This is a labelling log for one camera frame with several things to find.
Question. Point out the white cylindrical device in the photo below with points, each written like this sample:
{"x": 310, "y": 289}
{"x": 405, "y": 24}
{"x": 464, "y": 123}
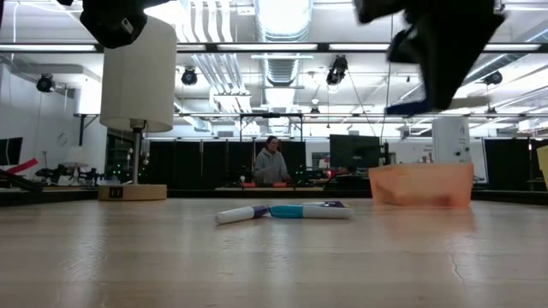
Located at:
{"x": 449, "y": 141}

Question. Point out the black ceiling spotlight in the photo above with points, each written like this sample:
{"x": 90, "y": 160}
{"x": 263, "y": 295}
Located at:
{"x": 45, "y": 83}
{"x": 338, "y": 70}
{"x": 189, "y": 77}
{"x": 493, "y": 78}

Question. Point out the black bench robot arm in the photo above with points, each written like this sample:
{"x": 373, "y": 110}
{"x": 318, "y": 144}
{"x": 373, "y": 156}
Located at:
{"x": 64, "y": 174}

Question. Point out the silver ventilation duct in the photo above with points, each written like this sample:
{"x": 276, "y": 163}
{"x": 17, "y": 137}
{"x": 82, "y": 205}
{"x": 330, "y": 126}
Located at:
{"x": 282, "y": 19}

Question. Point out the black partition curtain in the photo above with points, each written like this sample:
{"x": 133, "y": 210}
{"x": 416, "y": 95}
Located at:
{"x": 188, "y": 162}

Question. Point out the person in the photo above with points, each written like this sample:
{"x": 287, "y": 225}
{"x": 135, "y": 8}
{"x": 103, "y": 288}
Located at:
{"x": 270, "y": 164}

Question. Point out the red bar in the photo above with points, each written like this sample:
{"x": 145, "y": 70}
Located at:
{"x": 21, "y": 165}

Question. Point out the small white lamp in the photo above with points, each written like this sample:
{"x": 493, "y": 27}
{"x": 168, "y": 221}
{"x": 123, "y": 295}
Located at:
{"x": 76, "y": 156}

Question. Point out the round wall clock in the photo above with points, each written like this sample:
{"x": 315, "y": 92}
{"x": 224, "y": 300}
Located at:
{"x": 63, "y": 139}

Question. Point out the purple cap mini marker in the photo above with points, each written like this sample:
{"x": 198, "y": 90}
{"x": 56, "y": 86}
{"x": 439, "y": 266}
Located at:
{"x": 235, "y": 215}

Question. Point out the yellow translucent plastic bin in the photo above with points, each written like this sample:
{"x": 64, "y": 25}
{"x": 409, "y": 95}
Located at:
{"x": 543, "y": 167}

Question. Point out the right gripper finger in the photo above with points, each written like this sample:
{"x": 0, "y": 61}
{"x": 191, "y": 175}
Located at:
{"x": 454, "y": 55}
{"x": 404, "y": 45}

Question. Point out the black monitor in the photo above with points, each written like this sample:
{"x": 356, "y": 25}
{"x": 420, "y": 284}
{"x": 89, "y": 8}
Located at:
{"x": 351, "y": 149}
{"x": 10, "y": 152}

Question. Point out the orange translucent plastic bin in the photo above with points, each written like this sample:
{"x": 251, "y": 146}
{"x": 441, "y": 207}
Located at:
{"x": 421, "y": 186}

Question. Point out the white shade wooden base lamp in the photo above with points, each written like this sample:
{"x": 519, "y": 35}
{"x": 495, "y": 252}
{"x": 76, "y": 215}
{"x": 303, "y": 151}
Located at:
{"x": 137, "y": 72}

